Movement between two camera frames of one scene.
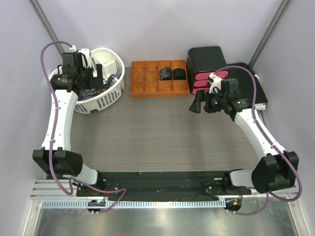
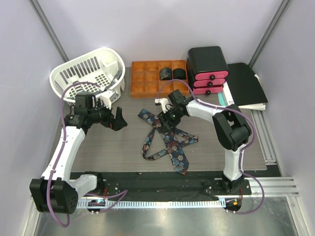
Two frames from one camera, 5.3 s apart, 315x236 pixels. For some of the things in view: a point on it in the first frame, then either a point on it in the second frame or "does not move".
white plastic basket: [107, 62] does not move
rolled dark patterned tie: [165, 73] does not move
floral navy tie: [89, 93] -> [174, 139]
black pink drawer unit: [202, 61] does not move
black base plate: [167, 184] does not move
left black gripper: [95, 82] -> [116, 123]
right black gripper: [207, 108] -> [167, 127]
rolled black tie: [179, 74] does not move
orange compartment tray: [159, 79] does not move
